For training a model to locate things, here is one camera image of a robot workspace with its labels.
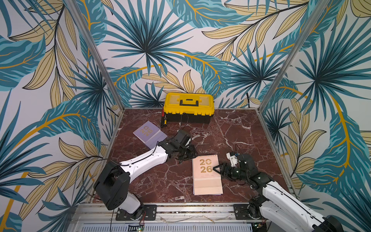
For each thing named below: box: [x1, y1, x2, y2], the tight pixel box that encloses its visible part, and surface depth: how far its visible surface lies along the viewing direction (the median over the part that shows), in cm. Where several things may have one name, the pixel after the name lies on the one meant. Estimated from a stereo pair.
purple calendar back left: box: [132, 120, 169, 150], surface depth 106 cm
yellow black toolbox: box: [163, 92, 215, 124], surface depth 102 cm
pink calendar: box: [192, 154, 224, 196], surface depth 81 cm
